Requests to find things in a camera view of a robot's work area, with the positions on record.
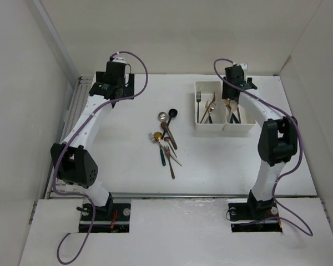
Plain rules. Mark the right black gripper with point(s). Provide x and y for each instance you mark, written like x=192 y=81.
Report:
x=225 y=86

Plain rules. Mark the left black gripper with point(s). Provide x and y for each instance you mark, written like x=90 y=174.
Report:
x=128 y=91

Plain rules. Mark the white spoon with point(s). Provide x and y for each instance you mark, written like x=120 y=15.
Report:
x=233 y=105

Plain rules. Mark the gold spoon green handle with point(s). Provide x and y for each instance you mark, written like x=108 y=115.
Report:
x=227 y=104
x=234 y=119

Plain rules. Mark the rose gold fork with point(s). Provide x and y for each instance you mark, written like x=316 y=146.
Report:
x=205 y=116

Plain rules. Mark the black fork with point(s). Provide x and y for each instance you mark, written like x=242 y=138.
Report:
x=198 y=100

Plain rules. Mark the copper spoon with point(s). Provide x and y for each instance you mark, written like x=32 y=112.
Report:
x=238 y=114

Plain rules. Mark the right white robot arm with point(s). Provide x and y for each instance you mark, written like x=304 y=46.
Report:
x=277 y=144

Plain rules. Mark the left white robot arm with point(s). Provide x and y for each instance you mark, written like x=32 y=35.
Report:
x=77 y=168

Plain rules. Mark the right white container bin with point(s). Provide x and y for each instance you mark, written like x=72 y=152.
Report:
x=247 y=122

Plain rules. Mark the white container bin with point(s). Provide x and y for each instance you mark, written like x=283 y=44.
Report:
x=208 y=89
x=247 y=122

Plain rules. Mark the silver spoon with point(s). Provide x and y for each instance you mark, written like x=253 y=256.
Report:
x=163 y=116

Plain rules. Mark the left white container bin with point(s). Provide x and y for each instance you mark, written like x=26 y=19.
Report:
x=208 y=89

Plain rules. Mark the black spoon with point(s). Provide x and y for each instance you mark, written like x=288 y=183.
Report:
x=172 y=114

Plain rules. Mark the brown wooden spoon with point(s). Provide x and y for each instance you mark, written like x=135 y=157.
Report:
x=166 y=128

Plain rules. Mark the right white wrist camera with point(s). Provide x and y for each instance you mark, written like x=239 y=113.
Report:
x=244 y=66

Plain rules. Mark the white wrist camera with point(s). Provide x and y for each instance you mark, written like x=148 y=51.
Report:
x=244 y=66
x=118 y=59

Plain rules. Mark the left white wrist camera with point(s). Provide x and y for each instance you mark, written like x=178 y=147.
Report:
x=118 y=59

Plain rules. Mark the gold spoon dark handle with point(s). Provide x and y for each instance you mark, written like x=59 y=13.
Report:
x=158 y=136

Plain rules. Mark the long copper handle utensil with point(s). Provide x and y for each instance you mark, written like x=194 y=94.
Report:
x=171 y=168

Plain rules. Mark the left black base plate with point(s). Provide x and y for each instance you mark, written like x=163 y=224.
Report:
x=117 y=221

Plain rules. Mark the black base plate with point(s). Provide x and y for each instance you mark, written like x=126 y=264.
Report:
x=245 y=219
x=117 y=221

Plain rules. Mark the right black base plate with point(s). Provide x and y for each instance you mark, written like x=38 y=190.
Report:
x=245 y=219

